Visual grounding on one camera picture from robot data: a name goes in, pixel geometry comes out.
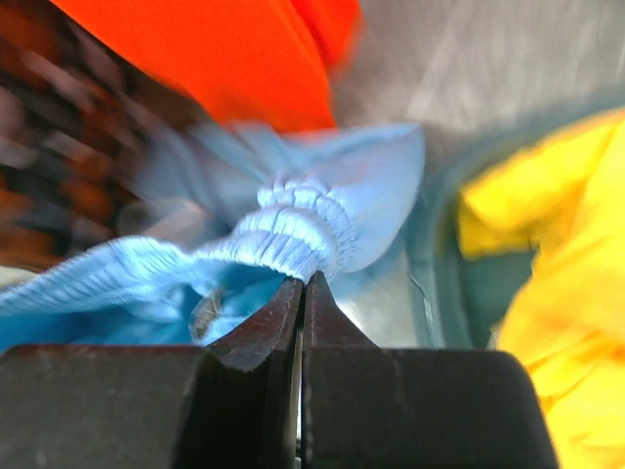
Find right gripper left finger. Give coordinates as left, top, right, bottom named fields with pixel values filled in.
left=1, top=280, right=303, bottom=468

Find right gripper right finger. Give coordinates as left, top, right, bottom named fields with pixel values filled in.
left=302, top=275, right=558, bottom=468

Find light blue shorts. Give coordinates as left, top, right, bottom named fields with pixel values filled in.
left=1, top=123, right=426, bottom=349

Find camouflage patterned shorts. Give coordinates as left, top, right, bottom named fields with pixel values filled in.
left=1, top=1, right=207, bottom=273

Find orange shorts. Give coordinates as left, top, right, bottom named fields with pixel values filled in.
left=56, top=0, right=363, bottom=132

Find teal transparent tray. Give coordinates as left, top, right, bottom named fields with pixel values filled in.
left=407, top=113, right=547, bottom=348

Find yellow garment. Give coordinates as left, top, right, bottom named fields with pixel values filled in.
left=458, top=109, right=624, bottom=468

